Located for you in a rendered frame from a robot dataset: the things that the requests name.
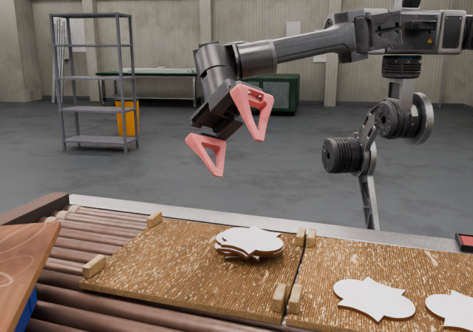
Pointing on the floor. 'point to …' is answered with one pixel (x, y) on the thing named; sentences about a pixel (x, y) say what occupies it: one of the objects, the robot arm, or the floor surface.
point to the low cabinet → (278, 92)
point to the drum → (127, 117)
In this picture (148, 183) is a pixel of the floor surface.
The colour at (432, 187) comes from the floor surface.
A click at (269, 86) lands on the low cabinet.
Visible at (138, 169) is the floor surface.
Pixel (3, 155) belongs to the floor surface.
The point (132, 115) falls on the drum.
